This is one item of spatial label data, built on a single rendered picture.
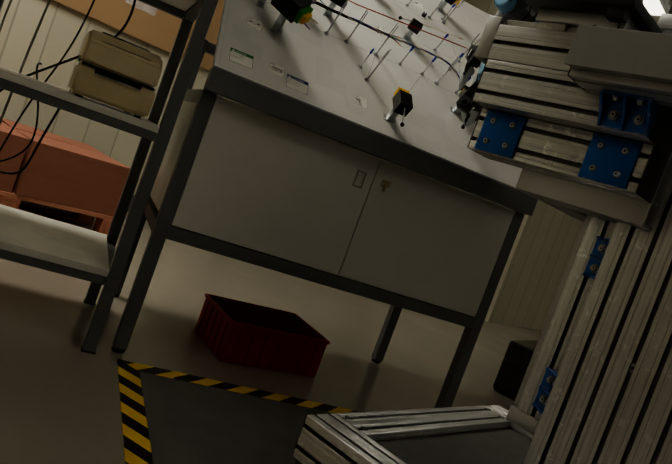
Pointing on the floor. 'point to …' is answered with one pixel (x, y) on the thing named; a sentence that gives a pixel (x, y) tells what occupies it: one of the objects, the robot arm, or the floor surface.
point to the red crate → (260, 336)
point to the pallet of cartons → (60, 177)
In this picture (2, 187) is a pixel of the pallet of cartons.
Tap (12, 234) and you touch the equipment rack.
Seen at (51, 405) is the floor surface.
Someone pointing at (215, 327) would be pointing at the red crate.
